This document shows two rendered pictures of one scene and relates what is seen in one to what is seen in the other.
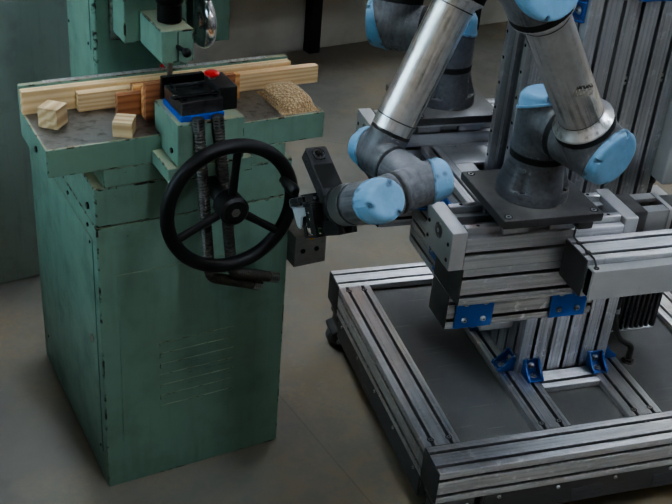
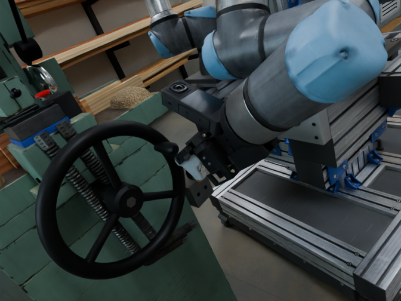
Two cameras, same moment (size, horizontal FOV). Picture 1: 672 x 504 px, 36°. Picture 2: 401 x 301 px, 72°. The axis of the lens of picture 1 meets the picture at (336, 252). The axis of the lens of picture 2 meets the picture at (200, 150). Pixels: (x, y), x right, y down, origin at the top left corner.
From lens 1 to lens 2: 151 cm
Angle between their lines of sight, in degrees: 8
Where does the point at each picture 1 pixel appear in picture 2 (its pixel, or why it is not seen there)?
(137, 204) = not seen: hidden behind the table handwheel
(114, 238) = (46, 282)
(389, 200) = (364, 31)
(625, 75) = not seen: outside the picture
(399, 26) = (173, 34)
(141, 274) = (92, 289)
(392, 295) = (243, 186)
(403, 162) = (299, 11)
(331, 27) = not seen: hidden behind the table
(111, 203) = (19, 258)
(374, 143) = (237, 29)
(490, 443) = (383, 242)
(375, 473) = (308, 292)
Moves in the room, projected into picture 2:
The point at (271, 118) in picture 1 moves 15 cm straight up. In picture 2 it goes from (123, 113) to (92, 54)
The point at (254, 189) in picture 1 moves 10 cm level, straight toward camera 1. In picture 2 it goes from (142, 172) to (150, 189)
